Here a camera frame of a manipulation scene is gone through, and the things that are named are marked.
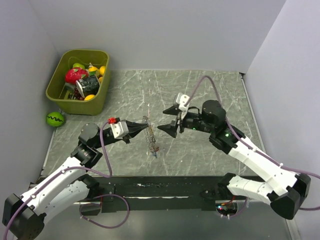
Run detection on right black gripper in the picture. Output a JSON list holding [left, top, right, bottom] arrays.
[[157, 105, 215, 138]]

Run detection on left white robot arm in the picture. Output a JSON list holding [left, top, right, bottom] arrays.
[[2, 118, 149, 240]]

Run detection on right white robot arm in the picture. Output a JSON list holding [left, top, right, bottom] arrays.
[[158, 100, 311, 220]]

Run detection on black cup in bin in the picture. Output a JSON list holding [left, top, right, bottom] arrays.
[[76, 75, 100, 97]]

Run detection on yellow lemon toy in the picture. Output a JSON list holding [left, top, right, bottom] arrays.
[[99, 66, 106, 76]]

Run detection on green watermelon ball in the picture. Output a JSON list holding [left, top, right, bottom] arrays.
[[46, 111, 65, 127]]

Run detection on olive green plastic bin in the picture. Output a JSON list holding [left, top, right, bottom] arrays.
[[45, 49, 110, 116]]

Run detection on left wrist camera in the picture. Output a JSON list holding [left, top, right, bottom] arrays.
[[108, 117, 127, 139]]

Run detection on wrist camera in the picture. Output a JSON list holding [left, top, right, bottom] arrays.
[[108, 117, 127, 139], [173, 92, 190, 112]]

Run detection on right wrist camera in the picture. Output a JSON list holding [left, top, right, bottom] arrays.
[[173, 92, 190, 112]]

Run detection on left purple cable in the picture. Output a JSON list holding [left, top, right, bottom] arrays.
[[3, 119, 131, 240]]

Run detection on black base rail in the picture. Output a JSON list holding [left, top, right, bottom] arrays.
[[84, 176, 244, 213]]

